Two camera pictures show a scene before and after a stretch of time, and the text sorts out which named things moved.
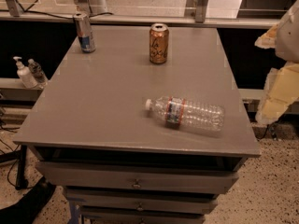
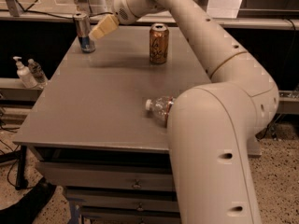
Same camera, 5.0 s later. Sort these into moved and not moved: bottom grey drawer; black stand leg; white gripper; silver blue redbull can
Moved: white gripper
Not moved: silver blue redbull can; bottom grey drawer; black stand leg
